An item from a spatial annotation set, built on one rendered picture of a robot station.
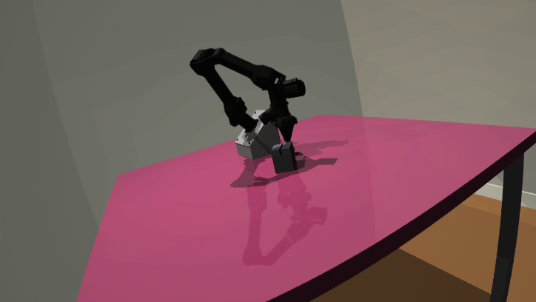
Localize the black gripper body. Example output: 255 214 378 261
270 99 298 127

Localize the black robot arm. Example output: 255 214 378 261
190 47 306 132

